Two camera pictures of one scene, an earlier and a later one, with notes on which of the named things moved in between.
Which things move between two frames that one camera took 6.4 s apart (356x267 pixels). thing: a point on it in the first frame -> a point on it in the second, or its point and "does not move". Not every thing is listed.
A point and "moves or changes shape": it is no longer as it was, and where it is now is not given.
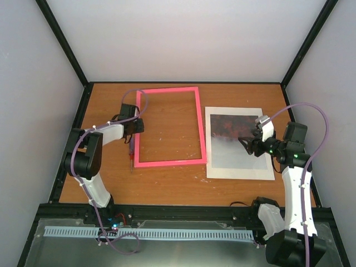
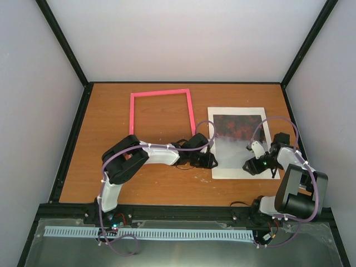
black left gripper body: [137, 129] -> [199, 162]
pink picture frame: [138, 164] moves or changes shape
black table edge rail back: [184, 82] does not move
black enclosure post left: [66, 45] does not move
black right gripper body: [255, 143] -> [271, 163]
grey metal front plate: [107, 251] does not move
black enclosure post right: [327, 9] does not move
